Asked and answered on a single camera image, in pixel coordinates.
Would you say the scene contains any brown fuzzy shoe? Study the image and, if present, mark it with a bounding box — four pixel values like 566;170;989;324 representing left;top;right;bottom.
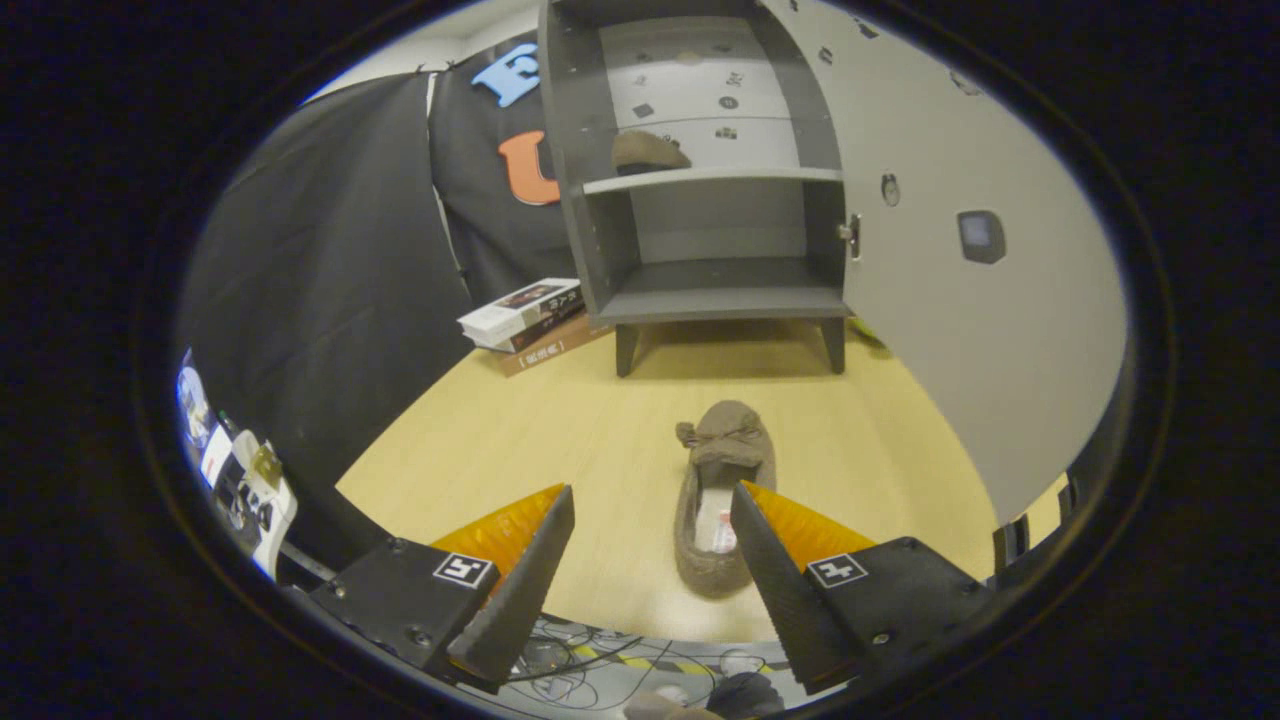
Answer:
673;400;777;599
611;130;692;177

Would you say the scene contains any tangle of black cables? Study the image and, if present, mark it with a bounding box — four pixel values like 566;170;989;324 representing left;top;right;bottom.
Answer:
500;615;791;711

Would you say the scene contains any white book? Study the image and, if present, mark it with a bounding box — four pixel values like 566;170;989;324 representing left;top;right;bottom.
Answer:
457;278;585;346

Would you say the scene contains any white plastic equipment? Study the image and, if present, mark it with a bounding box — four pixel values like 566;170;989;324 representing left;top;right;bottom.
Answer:
200;425;299;581

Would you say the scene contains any grey shoe cabinet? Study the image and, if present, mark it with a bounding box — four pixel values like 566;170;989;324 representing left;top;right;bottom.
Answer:
538;0;856;379

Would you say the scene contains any person's white sneaker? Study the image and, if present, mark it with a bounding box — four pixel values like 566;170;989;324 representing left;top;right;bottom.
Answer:
625;692;721;720

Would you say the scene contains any blue lit screen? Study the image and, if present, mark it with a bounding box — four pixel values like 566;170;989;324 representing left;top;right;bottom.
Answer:
178;365;216;451

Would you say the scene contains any brown book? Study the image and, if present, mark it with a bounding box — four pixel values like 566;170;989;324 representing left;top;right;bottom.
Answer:
498;315;613;378

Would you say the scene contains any black backdrop cloth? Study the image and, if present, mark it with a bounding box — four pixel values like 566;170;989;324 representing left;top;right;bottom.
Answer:
180;30;601;571

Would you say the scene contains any person's dark trouser leg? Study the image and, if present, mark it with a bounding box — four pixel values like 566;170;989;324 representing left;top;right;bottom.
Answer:
715;672;786;719

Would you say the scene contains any black spine book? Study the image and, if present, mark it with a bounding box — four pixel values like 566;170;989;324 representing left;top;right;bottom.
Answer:
490;300;591;354

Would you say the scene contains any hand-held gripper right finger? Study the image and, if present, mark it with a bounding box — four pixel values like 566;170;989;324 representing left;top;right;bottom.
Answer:
729;480;996;696

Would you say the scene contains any beige shoe cabinet door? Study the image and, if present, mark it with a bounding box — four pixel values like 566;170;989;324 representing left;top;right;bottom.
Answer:
760;0;1131;526

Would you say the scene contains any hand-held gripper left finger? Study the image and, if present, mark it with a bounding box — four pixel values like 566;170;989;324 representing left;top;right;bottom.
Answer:
305;484;577;693

